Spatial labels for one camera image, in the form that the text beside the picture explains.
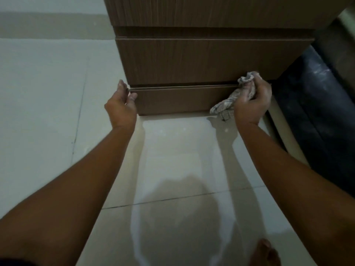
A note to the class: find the tall brown wooden drawer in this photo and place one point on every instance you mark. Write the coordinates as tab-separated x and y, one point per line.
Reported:
222	11
205	59

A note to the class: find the person's left hand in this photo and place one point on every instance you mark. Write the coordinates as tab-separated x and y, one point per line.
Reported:
120	112

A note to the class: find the person's right hand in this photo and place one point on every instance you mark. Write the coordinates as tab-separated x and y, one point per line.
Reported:
252	108

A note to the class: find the person's left forearm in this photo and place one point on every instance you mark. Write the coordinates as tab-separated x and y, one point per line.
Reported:
63	202

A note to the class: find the person's left thumb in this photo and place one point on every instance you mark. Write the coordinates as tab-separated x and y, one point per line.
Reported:
132	97

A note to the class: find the narrow brown wooden drawer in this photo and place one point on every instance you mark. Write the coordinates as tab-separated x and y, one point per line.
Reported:
180	100

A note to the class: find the black padded furniture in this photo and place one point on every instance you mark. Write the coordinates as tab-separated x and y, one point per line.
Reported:
319	116

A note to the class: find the brown wooden drawer cabinet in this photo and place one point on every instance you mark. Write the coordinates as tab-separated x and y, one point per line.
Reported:
210	33

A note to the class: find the grey patterned cleaning cloth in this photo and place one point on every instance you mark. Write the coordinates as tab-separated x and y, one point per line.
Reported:
226	105

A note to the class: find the person's right forearm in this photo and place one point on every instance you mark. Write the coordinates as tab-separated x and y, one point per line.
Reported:
299	191

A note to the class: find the person's right foot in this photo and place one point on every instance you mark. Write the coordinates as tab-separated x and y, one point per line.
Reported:
265	253

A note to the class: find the beige furniture base rail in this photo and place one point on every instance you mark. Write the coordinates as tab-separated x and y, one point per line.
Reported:
288	135

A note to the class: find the person's right fingers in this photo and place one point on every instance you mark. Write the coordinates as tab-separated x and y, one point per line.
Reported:
246	92

